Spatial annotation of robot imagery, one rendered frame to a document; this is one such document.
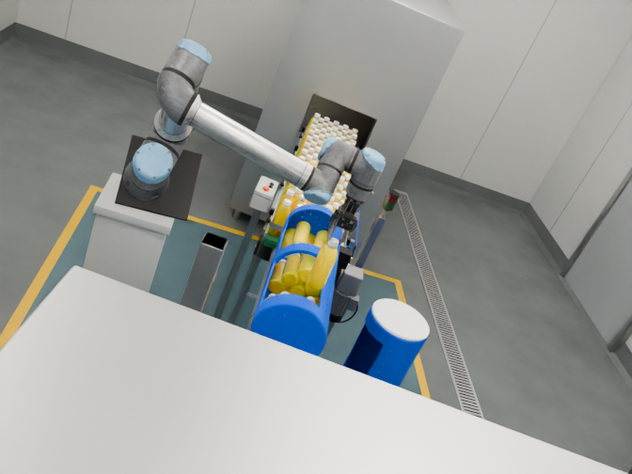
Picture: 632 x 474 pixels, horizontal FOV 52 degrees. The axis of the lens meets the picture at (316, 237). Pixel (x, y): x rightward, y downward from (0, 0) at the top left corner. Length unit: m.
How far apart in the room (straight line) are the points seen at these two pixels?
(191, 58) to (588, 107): 6.35
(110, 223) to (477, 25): 5.29
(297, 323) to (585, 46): 5.93
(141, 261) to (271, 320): 0.75
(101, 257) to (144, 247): 0.19
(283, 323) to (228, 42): 5.08
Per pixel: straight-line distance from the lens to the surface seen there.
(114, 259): 2.94
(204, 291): 1.69
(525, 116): 7.84
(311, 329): 2.43
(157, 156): 2.64
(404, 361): 2.96
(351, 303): 3.58
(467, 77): 7.50
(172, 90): 2.11
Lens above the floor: 2.55
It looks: 27 degrees down
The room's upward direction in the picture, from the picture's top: 24 degrees clockwise
